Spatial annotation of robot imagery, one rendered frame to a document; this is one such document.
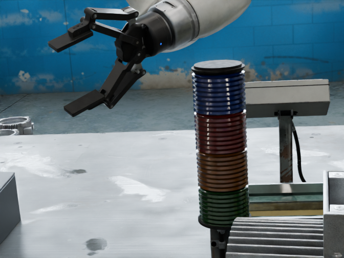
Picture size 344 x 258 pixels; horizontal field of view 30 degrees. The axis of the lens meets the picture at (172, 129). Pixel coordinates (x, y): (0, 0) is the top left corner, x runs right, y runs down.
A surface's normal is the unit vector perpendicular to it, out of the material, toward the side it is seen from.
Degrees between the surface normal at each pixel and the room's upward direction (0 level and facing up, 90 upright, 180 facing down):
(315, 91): 53
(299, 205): 90
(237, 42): 90
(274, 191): 45
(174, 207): 0
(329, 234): 90
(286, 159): 90
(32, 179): 0
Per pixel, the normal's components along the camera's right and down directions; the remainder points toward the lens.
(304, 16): -0.11, 0.26
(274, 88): -0.12, -0.37
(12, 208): 0.99, -0.04
